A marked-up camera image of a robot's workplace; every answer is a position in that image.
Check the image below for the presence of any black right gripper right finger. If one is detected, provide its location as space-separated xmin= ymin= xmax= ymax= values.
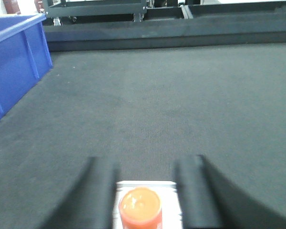
xmin=174 ymin=155 xmax=286 ymax=229

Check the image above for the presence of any black metal frame cart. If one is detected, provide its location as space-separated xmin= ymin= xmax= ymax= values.
xmin=42 ymin=0 xmax=147 ymax=19

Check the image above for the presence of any orange cylindrical capacitor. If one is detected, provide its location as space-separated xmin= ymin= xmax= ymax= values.
xmin=118 ymin=187 xmax=163 ymax=229

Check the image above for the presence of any blue plastic bin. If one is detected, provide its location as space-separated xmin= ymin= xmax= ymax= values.
xmin=0 ymin=14 xmax=53 ymax=119

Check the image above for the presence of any dark conveyor belt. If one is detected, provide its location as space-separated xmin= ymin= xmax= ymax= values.
xmin=0 ymin=1 xmax=286 ymax=229

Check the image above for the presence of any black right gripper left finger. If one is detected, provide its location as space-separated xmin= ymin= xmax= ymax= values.
xmin=40 ymin=157 xmax=120 ymax=229

